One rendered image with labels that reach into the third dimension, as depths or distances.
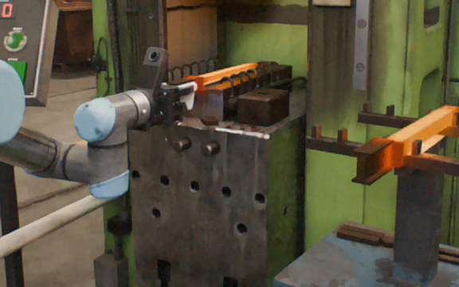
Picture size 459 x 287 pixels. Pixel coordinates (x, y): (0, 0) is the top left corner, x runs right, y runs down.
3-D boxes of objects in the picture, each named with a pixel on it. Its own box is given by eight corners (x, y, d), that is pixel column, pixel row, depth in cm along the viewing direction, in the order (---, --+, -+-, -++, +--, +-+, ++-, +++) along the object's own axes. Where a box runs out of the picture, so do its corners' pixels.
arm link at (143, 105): (108, 91, 119) (141, 95, 116) (123, 88, 123) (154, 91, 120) (110, 127, 121) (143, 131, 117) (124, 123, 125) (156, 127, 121)
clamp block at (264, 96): (269, 127, 135) (269, 99, 133) (236, 123, 138) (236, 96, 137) (290, 115, 145) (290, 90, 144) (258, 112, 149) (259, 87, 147)
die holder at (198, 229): (266, 321, 137) (268, 135, 128) (134, 283, 154) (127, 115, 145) (342, 229, 186) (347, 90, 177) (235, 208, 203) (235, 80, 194)
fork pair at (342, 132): (342, 143, 94) (343, 130, 93) (311, 137, 97) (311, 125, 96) (394, 115, 112) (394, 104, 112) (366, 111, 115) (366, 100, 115)
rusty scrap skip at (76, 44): (68, 77, 729) (63, 8, 711) (-22, 64, 833) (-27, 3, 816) (138, 65, 826) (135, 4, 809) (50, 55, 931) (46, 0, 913)
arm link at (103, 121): (71, 144, 111) (68, 100, 110) (109, 131, 121) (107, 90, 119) (103, 150, 108) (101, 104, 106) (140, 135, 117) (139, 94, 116)
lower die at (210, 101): (222, 121, 140) (222, 86, 138) (153, 112, 149) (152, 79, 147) (292, 91, 177) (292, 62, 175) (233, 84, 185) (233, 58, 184)
